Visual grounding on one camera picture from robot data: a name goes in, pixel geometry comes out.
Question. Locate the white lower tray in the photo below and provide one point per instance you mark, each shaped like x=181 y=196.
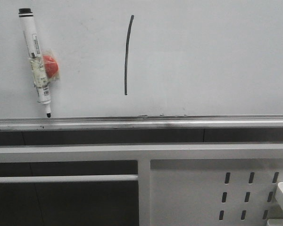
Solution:
x=275 y=222

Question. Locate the black whiteboard marker with magnet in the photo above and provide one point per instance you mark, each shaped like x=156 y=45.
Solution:
x=35 y=56

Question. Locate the white whiteboard with aluminium frame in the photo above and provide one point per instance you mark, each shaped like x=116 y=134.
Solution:
x=146 y=64

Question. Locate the grey metal whiteboard stand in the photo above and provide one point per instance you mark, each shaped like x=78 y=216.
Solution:
x=147 y=177

